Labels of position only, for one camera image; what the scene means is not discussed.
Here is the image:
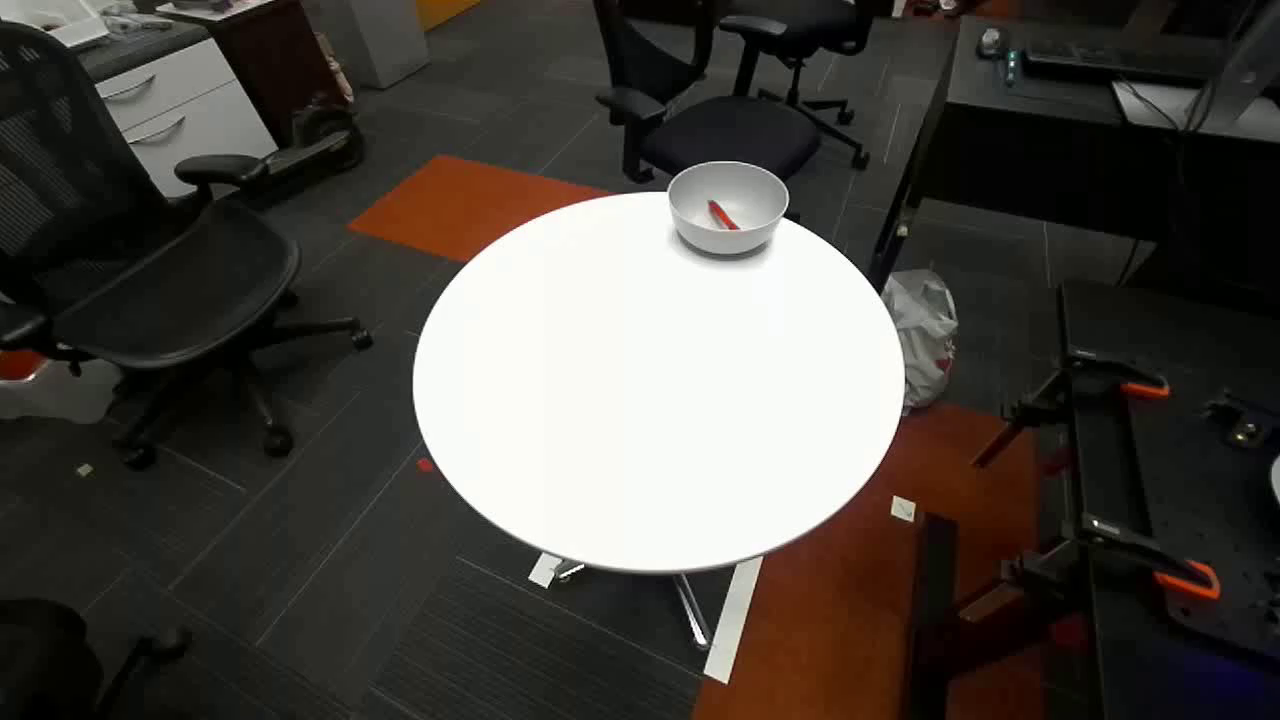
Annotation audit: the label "white round bowl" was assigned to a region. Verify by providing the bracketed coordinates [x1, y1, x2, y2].
[663, 155, 793, 262]

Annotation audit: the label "black padded office chair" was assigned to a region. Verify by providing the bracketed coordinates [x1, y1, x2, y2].
[591, 0, 823, 188]

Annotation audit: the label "white table base legs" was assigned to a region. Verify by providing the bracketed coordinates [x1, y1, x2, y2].
[524, 547, 770, 690]

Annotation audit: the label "white plastic bag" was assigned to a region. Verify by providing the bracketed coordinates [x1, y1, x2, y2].
[879, 263, 966, 417]

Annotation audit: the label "black kick scooter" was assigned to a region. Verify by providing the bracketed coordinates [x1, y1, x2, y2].
[254, 94, 372, 204]

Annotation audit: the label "grey metal cabinet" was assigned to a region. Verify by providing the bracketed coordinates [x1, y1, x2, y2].
[298, 0, 434, 94]

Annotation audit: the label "black mesh office chair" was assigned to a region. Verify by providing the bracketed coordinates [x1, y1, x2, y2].
[0, 17, 377, 474]

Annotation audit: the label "dark brown cabinet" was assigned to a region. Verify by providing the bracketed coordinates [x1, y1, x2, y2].
[211, 0, 355, 137]

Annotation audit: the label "black office desk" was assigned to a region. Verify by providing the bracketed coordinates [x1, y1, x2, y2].
[869, 13, 1280, 291]

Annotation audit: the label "white drawer cabinet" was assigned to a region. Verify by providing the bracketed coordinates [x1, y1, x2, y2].
[78, 34, 284, 204]

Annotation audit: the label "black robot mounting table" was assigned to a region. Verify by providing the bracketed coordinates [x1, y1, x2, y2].
[1058, 278, 1280, 720]

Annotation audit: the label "black computer keyboard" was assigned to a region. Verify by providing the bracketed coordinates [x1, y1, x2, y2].
[1020, 34, 1237, 88]

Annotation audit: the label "white sheet on desk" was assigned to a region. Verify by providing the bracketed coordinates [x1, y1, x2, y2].
[1111, 78, 1280, 140]

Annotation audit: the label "dark office chair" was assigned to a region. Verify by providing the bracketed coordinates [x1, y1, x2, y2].
[0, 597, 191, 720]

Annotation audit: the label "white papers on counter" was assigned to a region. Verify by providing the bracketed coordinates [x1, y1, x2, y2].
[0, 0, 114, 53]

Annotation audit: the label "black clamp orange handle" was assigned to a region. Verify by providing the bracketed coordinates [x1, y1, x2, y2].
[918, 515, 1230, 674]
[973, 347, 1176, 474]

